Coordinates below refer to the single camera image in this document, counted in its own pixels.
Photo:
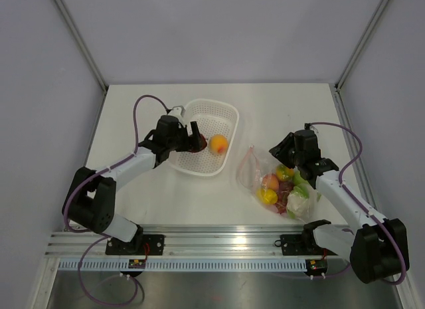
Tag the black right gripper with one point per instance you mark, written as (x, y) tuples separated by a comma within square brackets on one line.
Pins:
[(279, 151)]

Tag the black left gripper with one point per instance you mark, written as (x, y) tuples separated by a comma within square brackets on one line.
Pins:
[(184, 147)]

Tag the fake dark red apple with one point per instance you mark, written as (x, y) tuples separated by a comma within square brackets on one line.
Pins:
[(198, 143)]

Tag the fake orange fruit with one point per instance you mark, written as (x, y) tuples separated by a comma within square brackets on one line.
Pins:
[(218, 144)]

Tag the fake peach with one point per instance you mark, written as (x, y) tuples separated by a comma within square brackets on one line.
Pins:
[(270, 181)]

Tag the clear zip top bag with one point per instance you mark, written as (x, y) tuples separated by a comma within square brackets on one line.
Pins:
[(255, 164)]

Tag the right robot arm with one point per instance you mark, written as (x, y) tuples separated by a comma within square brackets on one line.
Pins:
[(376, 247)]

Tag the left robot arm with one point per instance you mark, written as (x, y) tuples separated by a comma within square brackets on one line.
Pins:
[(91, 200)]

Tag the fake mango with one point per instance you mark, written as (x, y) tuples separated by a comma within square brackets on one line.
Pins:
[(284, 173)]

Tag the fake green apple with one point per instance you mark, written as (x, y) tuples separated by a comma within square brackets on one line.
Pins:
[(297, 179)]

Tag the fake yellow pear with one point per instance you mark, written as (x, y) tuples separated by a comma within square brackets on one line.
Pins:
[(267, 196)]

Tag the fake red grapes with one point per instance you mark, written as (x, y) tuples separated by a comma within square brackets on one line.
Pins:
[(284, 190)]

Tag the white perforated plastic basket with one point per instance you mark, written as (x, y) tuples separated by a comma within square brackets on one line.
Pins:
[(213, 118)]

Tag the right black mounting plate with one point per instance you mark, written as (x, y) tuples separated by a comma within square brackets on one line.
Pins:
[(293, 245)]

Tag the black mounting plate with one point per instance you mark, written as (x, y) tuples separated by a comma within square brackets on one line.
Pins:
[(150, 244), (293, 245)]

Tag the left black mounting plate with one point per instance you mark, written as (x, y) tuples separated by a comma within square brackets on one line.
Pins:
[(150, 244)]

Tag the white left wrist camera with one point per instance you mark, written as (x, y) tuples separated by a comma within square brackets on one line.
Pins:
[(178, 112)]

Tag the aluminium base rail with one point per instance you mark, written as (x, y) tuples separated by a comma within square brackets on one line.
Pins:
[(189, 241)]

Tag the white slotted cable duct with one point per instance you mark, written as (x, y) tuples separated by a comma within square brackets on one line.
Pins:
[(183, 265)]

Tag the right aluminium frame post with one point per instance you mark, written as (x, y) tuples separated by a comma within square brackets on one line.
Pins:
[(362, 43)]

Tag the aluminium frame post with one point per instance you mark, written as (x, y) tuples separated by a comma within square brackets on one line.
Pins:
[(362, 43), (71, 25)]

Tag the left aluminium frame post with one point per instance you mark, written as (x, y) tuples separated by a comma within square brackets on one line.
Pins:
[(71, 25)]

